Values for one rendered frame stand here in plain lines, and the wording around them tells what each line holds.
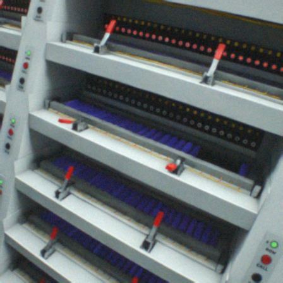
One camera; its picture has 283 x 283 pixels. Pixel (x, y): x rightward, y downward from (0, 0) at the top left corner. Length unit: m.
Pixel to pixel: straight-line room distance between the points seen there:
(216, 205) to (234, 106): 0.20
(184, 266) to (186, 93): 0.38
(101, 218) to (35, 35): 0.51
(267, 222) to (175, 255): 0.22
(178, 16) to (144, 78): 0.29
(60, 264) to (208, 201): 0.47
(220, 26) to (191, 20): 0.08
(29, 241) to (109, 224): 0.30
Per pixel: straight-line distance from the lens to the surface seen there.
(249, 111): 0.49
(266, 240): 0.53
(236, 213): 0.52
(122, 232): 0.62
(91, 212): 0.66
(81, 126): 0.62
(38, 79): 0.72
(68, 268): 0.78
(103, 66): 0.59
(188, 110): 0.66
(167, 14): 0.78
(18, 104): 0.75
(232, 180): 0.54
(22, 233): 0.87
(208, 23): 0.74
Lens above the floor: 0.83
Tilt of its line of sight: 11 degrees down
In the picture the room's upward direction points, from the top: 18 degrees clockwise
